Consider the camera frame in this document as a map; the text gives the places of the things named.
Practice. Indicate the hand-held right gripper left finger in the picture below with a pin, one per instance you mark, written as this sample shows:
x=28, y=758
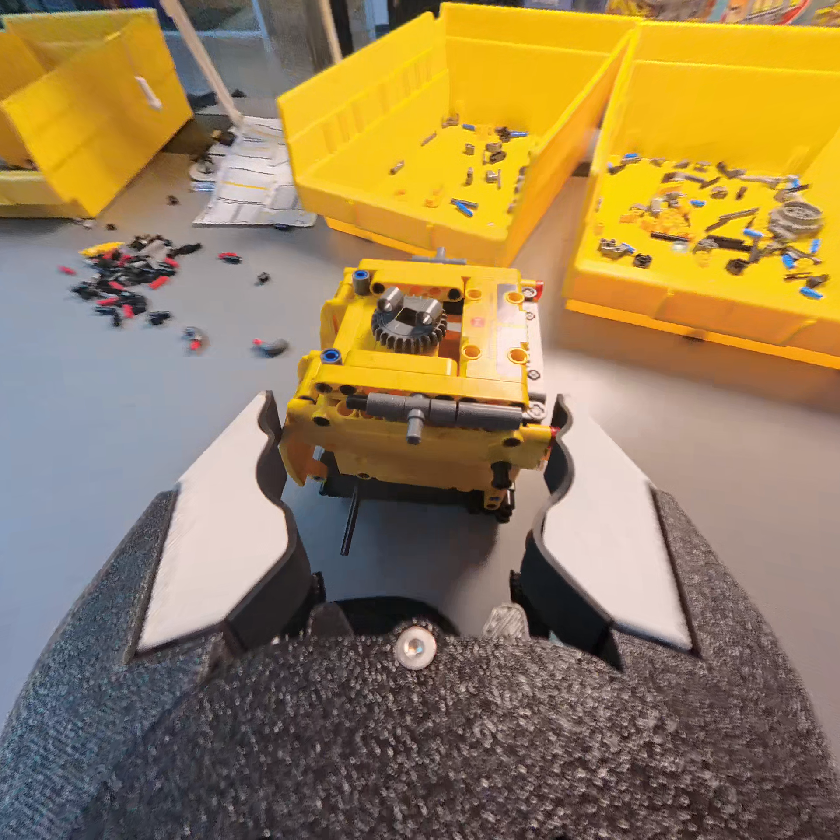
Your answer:
x=216, y=544

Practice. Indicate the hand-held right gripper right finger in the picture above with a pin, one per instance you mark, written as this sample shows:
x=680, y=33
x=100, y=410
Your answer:
x=610, y=544

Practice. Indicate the yellow building brick model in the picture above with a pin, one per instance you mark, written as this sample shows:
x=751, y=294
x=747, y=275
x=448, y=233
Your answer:
x=407, y=380

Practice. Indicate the yellow storage bin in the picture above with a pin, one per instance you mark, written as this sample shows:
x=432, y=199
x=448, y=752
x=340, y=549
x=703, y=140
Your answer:
x=722, y=315
x=85, y=118
x=367, y=98

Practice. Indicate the grey desk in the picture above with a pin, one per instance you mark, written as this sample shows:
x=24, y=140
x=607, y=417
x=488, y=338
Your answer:
x=689, y=459

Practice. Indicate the thin black axle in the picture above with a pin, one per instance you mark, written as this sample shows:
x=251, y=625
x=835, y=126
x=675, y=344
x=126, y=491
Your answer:
x=350, y=522

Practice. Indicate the pile of black red pins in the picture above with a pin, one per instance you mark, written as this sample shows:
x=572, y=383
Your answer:
x=124, y=282

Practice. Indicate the yellow curved brick piece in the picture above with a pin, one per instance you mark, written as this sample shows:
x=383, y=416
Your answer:
x=111, y=247
x=92, y=250

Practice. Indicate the scattered mixed brick parts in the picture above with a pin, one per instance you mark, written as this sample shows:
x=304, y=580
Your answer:
x=695, y=216

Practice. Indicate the grey toy wheel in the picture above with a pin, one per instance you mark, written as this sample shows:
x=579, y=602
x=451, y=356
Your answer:
x=795, y=220

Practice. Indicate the scattered blue grey brick pins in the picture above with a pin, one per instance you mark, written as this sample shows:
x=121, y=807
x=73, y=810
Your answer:
x=485, y=154

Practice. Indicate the printed toy packaging box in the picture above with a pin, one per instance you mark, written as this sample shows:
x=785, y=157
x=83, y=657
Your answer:
x=722, y=10

